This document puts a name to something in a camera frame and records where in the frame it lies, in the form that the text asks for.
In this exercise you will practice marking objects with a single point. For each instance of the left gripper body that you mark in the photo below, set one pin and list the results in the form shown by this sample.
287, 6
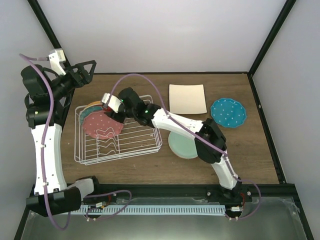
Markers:
80, 82

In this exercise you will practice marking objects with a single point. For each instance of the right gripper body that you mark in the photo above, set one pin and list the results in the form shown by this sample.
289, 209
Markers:
120, 120

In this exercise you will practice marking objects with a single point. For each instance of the pink polka dot plate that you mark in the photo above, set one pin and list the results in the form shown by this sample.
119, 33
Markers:
99, 126

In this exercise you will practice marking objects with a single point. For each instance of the red and teal plate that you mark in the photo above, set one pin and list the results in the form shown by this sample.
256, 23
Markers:
87, 112

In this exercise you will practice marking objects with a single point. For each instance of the square cream plate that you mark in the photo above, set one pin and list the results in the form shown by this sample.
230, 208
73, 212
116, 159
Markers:
187, 99

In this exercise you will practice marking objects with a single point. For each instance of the mint green flower plate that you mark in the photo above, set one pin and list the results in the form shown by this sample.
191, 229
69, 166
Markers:
182, 146

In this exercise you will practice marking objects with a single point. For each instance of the teal polka dot plate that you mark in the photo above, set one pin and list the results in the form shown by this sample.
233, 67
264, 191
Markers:
228, 113

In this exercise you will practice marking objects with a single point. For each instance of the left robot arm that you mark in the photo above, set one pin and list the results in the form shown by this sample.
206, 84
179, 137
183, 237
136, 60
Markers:
49, 95

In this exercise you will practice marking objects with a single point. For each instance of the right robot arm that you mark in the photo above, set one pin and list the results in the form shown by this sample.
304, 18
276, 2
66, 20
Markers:
210, 143

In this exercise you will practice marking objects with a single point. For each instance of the orange polka dot plate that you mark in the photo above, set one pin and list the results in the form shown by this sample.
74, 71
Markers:
95, 103

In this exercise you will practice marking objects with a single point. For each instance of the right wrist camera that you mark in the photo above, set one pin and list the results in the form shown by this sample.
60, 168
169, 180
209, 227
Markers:
111, 101

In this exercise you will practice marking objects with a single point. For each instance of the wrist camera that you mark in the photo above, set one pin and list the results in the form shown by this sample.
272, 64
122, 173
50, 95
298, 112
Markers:
56, 58
111, 101

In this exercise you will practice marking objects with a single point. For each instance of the white wire dish rack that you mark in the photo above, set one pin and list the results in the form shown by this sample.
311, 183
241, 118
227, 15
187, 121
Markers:
134, 140

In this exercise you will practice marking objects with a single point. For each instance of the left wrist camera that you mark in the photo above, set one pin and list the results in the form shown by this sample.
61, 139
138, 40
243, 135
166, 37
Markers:
56, 58

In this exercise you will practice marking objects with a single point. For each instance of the left black frame post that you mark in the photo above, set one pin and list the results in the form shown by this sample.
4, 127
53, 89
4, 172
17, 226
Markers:
42, 19

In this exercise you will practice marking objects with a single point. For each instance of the black frame post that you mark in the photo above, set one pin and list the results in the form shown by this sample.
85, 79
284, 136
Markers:
281, 18
42, 19

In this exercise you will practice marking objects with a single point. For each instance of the white slotted cable duct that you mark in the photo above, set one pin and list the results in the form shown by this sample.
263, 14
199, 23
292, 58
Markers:
206, 210

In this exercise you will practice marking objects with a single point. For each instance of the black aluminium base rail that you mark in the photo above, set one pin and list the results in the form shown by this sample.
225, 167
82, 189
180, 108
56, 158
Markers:
210, 192

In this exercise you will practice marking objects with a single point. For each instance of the right black frame post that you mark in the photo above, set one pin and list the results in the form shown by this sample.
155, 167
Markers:
281, 18

